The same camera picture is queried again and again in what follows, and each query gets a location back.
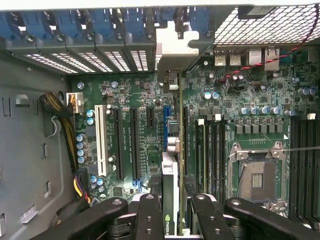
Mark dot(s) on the white power connector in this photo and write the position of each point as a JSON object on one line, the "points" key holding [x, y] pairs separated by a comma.
{"points": [[75, 102]]}

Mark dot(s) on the long black expansion slot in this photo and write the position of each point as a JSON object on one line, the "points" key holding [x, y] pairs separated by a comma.
{"points": [[118, 145], [135, 145]]}

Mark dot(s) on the white expansion slot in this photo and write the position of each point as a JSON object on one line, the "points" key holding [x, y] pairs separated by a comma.
{"points": [[101, 140]]}

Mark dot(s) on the thin socket locking lever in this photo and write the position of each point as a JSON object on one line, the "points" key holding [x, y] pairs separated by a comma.
{"points": [[300, 149]]}

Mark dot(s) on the silver ethernet port block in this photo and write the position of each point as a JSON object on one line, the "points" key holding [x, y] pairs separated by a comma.
{"points": [[272, 58]]}

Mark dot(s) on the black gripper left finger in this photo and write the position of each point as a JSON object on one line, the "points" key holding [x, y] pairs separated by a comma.
{"points": [[150, 220]]}

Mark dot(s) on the silver USB port block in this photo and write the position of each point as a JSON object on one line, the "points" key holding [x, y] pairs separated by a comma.
{"points": [[220, 57], [235, 57]]}

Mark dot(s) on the green motherboard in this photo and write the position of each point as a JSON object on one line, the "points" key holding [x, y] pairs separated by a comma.
{"points": [[140, 95]]}

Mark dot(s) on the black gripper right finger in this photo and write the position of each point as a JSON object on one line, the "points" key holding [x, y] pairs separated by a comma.
{"points": [[210, 220]]}

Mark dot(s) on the wide silver port block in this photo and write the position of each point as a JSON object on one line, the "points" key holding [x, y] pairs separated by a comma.
{"points": [[255, 57]]}

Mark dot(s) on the blue expansion slot clip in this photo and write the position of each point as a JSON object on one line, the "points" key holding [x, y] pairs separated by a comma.
{"points": [[166, 15], [197, 20], [66, 25], [33, 25], [101, 23], [5, 25], [135, 23]]}

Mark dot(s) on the short black expansion slot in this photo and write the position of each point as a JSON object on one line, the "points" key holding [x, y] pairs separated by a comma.
{"points": [[150, 117]]}

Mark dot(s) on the open black PC case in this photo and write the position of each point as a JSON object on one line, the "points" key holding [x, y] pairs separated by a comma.
{"points": [[25, 150]]}

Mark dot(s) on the CPU socket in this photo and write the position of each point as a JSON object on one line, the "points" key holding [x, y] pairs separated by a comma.
{"points": [[257, 180]]}

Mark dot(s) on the blue expansion slot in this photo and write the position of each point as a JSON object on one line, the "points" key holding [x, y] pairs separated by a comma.
{"points": [[166, 125]]}

